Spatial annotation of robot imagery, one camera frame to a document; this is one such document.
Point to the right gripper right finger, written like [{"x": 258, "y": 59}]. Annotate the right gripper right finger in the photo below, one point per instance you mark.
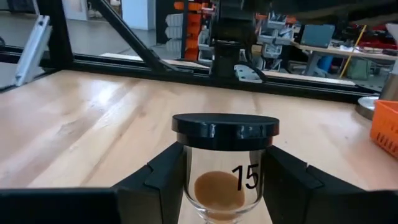
[{"x": 289, "y": 186}]

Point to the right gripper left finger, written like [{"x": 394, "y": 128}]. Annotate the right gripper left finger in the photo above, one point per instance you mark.
[{"x": 161, "y": 180}]

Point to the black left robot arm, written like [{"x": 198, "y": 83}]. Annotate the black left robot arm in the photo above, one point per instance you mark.
[{"x": 231, "y": 37}]

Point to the white flood light bulb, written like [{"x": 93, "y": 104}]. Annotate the white flood light bulb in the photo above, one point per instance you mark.
[{"x": 367, "y": 107}]

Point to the orange plastic basket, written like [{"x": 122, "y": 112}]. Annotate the orange plastic basket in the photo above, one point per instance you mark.
[{"x": 385, "y": 124}]

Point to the wooden background table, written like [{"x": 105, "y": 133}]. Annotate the wooden background table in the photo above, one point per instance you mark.
[{"x": 342, "y": 51}]

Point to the grey open laptop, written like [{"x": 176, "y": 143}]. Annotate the grey open laptop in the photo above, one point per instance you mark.
[{"x": 317, "y": 35}]

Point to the orange background container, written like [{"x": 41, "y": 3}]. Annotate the orange background container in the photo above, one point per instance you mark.
[{"x": 192, "y": 28}]

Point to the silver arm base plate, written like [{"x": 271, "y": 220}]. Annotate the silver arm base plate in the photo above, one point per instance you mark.
[{"x": 248, "y": 74}]

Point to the black aluminium table frame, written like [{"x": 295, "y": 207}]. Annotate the black aluminium table frame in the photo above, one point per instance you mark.
[{"x": 93, "y": 63}]

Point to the silver aluminium extrusion post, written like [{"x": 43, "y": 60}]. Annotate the silver aluminium extrusion post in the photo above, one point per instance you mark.
[{"x": 31, "y": 53}]

